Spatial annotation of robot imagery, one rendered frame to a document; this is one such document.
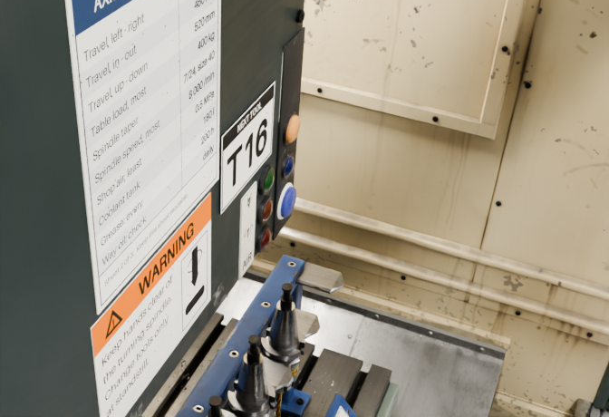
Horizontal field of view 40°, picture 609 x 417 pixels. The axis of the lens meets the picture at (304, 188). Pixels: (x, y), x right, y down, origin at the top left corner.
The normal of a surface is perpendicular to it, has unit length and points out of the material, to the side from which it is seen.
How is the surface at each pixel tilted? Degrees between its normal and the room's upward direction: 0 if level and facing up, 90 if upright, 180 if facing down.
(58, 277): 90
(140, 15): 90
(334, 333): 24
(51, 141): 90
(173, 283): 90
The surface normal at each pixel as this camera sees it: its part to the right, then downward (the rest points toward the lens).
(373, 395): 0.07, -0.82
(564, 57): -0.36, 0.51
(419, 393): -0.08, -0.54
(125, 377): 0.93, 0.26
